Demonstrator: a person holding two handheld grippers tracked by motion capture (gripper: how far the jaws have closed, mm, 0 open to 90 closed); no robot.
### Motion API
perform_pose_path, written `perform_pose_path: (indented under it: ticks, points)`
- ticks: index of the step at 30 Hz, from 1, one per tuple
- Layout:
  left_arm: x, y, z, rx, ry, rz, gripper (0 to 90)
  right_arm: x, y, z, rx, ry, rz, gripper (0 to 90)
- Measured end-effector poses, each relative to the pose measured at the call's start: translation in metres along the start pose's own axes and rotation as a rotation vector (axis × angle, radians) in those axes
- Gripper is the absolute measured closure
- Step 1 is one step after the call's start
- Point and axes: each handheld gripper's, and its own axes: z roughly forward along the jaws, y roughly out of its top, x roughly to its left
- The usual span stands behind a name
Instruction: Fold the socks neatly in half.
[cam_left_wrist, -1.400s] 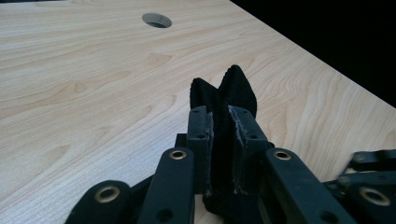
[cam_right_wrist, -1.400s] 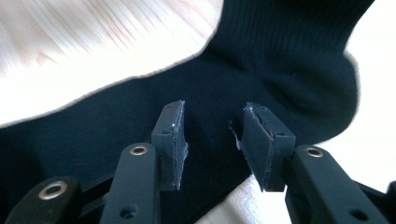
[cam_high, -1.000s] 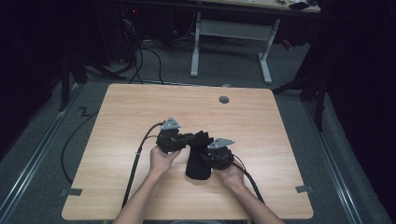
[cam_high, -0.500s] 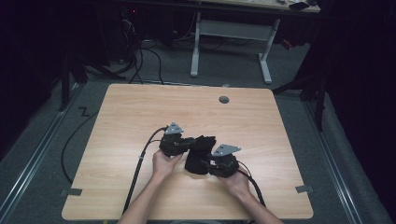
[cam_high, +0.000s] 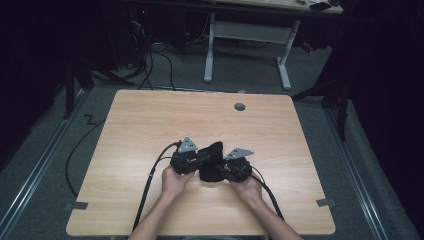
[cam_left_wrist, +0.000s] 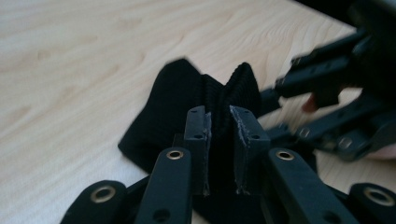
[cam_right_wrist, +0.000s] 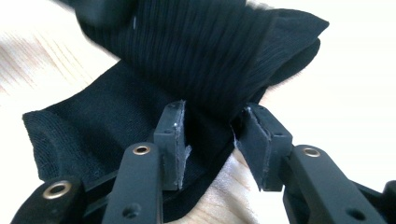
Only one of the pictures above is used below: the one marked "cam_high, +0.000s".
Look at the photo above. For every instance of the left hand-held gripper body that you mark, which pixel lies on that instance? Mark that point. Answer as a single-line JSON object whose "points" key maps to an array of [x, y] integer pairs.
{"points": [[183, 161]]}

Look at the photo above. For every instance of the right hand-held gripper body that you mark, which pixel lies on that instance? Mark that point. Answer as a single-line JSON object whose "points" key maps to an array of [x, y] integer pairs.
{"points": [[238, 168]]}

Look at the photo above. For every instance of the black sock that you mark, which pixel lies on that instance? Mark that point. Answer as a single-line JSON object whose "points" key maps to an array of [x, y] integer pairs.
{"points": [[211, 173]]}

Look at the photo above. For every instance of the person's left hand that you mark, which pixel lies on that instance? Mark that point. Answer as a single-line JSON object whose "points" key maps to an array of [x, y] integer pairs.
{"points": [[175, 183]]}

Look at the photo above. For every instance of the person's right hand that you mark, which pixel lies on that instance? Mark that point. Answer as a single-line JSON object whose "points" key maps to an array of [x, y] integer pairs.
{"points": [[250, 190]]}

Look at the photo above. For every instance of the grey table grommet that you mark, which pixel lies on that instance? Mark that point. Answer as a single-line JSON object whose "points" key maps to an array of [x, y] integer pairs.
{"points": [[239, 107]]}

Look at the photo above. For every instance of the grey tape strip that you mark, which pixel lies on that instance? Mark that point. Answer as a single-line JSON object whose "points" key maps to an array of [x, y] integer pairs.
{"points": [[325, 202], [78, 205]]}

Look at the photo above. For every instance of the black metal stand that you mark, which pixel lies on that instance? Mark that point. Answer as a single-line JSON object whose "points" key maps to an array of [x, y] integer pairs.
{"points": [[342, 110], [69, 90]]}

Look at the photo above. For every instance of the black computer tower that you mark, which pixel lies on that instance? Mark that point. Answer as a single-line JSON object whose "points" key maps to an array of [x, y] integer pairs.
{"points": [[128, 36]]}

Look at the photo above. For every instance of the small red object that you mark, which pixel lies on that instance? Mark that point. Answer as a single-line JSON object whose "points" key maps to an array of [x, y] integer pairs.
{"points": [[307, 47]]}

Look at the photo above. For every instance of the light wooden desk top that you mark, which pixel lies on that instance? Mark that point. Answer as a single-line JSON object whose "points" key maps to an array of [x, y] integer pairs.
{"points": [[283, 5]]}

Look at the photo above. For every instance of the black phone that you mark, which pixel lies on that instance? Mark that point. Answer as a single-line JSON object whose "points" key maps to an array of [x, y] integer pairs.
{"points": [[319, 6]]}

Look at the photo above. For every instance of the metal floor rail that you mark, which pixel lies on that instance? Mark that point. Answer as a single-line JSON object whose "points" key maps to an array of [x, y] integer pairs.
{"points": [[356, 176], [36, 173]]}

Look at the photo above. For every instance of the white metal desk frame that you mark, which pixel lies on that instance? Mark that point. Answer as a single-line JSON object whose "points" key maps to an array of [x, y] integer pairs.
{"points": [[250, 32]]}

